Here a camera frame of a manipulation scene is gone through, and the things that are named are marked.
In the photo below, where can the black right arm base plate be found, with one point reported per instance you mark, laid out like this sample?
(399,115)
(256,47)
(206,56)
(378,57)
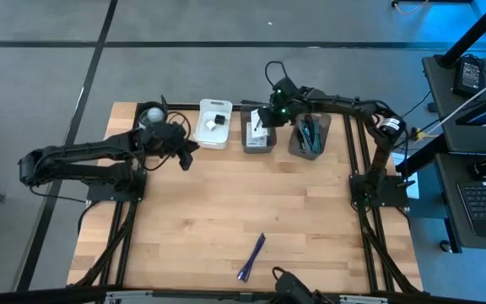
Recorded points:
(395,198)

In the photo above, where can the yellow power plug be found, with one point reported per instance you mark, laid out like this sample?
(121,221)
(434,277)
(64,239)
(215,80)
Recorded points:
(418,134)

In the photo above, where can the white plastic bin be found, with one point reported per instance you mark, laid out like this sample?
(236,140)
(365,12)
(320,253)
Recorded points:
(209,137)

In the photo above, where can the white thin rod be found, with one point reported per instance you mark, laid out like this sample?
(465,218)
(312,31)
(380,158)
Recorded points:
(471,100)

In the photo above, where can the black caster wheel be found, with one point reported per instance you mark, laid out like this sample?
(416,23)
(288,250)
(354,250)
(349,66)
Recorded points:
(445,245)

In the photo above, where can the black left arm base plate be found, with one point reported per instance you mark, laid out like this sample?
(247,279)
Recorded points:
(99,194)

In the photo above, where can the white wall charger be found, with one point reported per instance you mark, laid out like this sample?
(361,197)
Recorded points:
(211,125)

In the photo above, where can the black crossbar with silver brackets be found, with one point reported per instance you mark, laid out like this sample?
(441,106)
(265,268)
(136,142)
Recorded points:
(36,295)

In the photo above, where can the black wall charger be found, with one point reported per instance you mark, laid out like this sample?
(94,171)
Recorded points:
(219,119)

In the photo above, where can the white box with adapter print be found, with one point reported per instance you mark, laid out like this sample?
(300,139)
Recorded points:
(264,131)

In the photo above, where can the dark grey plastic bin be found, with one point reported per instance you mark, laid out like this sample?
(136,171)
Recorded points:
(245,126)
(325,126)

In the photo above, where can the black power adapter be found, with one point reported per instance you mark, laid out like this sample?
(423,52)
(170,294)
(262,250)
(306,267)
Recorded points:
(470,76)

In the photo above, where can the black diagonal pole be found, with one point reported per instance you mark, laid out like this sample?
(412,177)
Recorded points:
(475,31)

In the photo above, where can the black side desk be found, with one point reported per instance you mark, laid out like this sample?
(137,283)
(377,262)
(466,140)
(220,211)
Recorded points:
(445,105)

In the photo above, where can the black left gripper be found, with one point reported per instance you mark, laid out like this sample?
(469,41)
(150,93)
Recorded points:
(165,137)

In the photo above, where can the black aluminium table frame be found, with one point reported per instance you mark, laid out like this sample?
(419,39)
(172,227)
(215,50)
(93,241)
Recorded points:
(184,106)

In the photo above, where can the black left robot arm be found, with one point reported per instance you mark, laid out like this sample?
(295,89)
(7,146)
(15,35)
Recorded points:
(78,152)

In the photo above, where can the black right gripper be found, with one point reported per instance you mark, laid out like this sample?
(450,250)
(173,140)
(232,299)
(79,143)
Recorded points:
(287,99)

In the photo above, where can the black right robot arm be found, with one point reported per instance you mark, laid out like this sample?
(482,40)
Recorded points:
(344,105)

